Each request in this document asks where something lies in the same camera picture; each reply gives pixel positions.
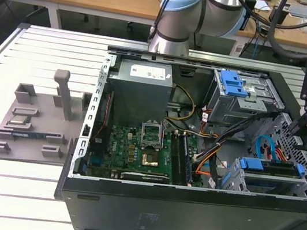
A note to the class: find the blue plastic drive latch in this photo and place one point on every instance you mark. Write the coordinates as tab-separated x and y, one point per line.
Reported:
233	83

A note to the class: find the grey parts rack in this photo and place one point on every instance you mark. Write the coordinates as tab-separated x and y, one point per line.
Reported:
37	131

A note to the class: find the RAM stick in slot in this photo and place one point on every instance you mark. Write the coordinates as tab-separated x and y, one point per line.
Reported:
187	161

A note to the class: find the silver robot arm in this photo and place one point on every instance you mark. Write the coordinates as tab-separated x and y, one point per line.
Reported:
187	12

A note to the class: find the CPU socket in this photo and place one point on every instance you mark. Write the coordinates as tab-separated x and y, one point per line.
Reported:
150	158

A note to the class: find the metal optical drive cage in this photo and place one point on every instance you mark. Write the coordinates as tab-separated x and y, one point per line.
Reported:
224	108

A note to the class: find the small black desk box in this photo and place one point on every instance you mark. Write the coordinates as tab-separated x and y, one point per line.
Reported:
283	17

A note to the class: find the black PC case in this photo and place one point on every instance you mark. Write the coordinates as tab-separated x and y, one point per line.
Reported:
183	219

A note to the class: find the grey power supply unit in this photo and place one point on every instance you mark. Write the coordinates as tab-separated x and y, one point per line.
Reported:
139	95

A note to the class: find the black RAM slot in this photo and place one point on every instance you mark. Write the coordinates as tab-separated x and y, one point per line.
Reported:
175	159

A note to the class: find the hard disk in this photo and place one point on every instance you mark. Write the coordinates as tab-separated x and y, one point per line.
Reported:
250	165

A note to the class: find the green motherboard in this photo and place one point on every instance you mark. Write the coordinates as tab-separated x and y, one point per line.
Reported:
122	148

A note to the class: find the RAM stick with blue label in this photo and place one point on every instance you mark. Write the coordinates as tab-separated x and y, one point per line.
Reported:
27	135

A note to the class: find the silver CPU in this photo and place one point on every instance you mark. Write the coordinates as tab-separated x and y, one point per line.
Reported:
20	120

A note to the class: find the metal disk bay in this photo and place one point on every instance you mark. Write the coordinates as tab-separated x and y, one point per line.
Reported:
231	177

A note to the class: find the black graphics card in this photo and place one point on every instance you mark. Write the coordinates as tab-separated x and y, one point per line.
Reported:
143	176

